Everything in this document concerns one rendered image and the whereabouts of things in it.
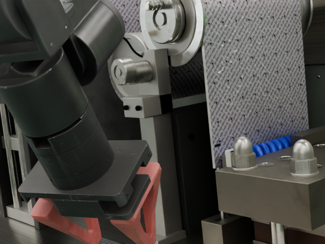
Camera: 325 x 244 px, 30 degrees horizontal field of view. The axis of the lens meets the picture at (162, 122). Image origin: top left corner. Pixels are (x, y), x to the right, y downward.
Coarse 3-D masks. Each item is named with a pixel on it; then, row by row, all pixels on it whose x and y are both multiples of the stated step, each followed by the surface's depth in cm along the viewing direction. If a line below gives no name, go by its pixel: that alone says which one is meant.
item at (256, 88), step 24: (216, 48) 90; (240, 48) 94; (264, 48) 97; (288, 48) 101; (216, 72) 90; (240, 72) 94; (264, 72) 97; (288, 72) 101; (216, 96) 91; (240, 96) 94; (264, 96) 98; (288, 96) 102; (216, 120) 91; (240, 120) 94; (264, 120) 98; (288, 120) 102
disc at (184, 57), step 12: (144, 0) 96; (192, 0) 88; (144, 12) 97; (204, 12) 87; (144, 24) 97; (204, 24) 87; (144, 36) 98; (156, 48) 96; (192, 48) 90; (168, 60) 94; (180, 60) 92
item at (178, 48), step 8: (184, 0) 89; (192, 8) 88; (192, 16) 88; (192, 24) 88; (184, 32) 90; (192, 32) 89; (152, 40) 96; (184, 40) 90; (160, 48) 95; (168, 48) 93; (176, 48) 92; (184, 48) 91; (200, 48) 93
